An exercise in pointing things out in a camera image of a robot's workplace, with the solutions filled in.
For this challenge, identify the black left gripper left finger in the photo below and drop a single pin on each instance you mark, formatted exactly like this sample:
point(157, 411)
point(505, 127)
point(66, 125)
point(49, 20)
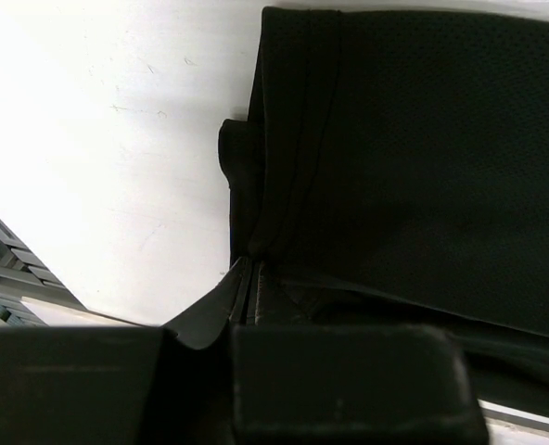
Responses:
point(169, 384)

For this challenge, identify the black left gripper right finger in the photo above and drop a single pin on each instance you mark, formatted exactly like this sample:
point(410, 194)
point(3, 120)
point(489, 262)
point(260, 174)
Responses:
point(300, 383)

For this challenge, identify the black t shirt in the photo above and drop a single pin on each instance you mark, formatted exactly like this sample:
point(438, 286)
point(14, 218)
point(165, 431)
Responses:
point(396, 164)

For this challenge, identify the aluminium table edge rail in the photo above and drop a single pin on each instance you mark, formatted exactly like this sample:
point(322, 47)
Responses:
point(497, 408)

